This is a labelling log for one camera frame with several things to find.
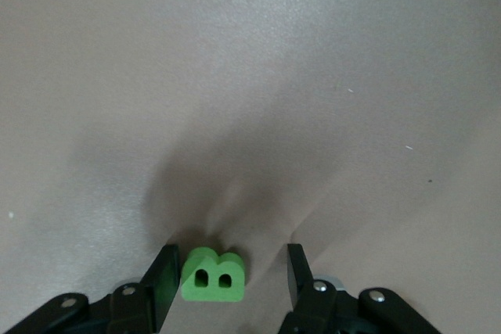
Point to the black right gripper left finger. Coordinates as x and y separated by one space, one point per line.
160 295

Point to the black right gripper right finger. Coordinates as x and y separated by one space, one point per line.
305 299

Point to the green foam letter B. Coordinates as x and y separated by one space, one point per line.
213 291

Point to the brown table mat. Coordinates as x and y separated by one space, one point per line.
250 76

